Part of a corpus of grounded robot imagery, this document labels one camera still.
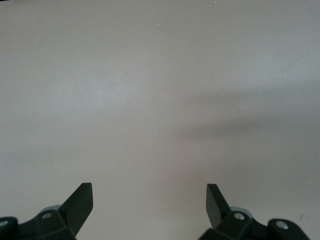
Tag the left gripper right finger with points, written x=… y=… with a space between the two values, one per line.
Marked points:
x=217 y=215

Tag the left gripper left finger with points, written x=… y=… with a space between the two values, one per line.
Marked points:
x=75 y=210

